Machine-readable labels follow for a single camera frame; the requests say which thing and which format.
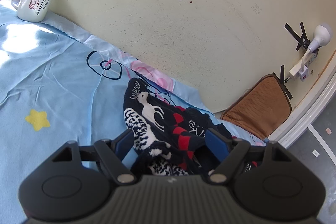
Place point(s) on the navy reindeer knit sweater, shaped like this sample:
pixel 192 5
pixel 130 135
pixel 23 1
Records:
pixel 169 140

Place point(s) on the white power strip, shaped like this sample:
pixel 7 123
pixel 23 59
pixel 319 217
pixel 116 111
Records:
pixel 293 73

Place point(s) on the white door frame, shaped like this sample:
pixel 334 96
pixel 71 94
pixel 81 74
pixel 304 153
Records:
pixel 309 108

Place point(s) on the brown seat cushion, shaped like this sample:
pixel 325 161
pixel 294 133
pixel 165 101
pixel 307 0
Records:
pixel 262 109

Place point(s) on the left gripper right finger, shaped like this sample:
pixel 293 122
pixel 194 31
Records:
pixel 230 152

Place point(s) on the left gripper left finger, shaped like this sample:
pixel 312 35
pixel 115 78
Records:
pixel 110 156

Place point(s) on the white plug adapter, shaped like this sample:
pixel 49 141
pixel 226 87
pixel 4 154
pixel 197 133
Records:
pixel 303 73

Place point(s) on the blue Peppa Pig bedsheet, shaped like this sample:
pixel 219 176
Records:
pixel 61 83

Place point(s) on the white LED bulb lamp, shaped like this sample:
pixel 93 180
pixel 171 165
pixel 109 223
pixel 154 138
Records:
pixel 321 37

